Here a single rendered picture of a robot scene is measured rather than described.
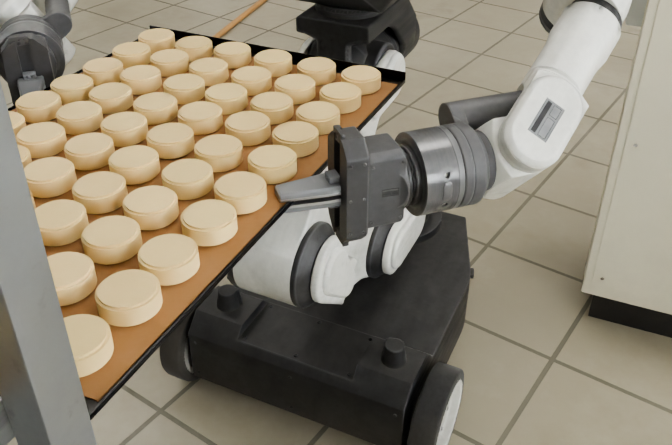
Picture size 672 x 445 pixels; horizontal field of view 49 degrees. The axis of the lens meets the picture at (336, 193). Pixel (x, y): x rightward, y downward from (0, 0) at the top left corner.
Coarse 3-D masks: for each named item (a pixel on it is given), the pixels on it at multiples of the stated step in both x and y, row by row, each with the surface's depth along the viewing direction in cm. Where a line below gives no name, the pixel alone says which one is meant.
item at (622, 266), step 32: (640, 32) 138; (640, 64) 139; (640, 96) 142; (640, 128) 145; (640, 160) 149; (608, 192) 155; (640, 192) 152; (608, 224) 159; (640, 224) 156; (608, 256) 162; (640, 256) 159; (608, 288) 167; (640, 288) 163; (608, 320) 174; (640, 320) 171
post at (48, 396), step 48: (0, 96) 32; (0, 144) 32; (0, 192) 33; (0, 240) 34; (0, 288) 35; (48, 288) 37; (0, 336) 37; (48, 336) 38; (0, 384) 39; (48, 384) 39; (48, 432) 40
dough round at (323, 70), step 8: (304, 64) 95; (312, 64) 95; (320, 64) 95; (328, 64) 95; (304, 72) 94; (312, 72) 93; (320, 72) 93; (328, 72) 94; (320, 80) 94; (328, 80) 94
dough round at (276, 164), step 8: (256, 152) 76; (264, 152) 76; (272, 152) 76; (280, 152) 76; (288, 152) 76; (248, 160) 75; (256, 160) 75; (264, 160) 75; (272, 160) 75; (280, 160) 75; (288, 160) 75; (296, 160) 75; (248, 168) 76; (256, 168) 74; (264, 168) 74; (272, 168) 74; (280, 168) 74; (288, 168) 74; (296, 168) 76; (264, 176) 74; (272, 176) 74; (280, 176) 74; (288, 176) 75
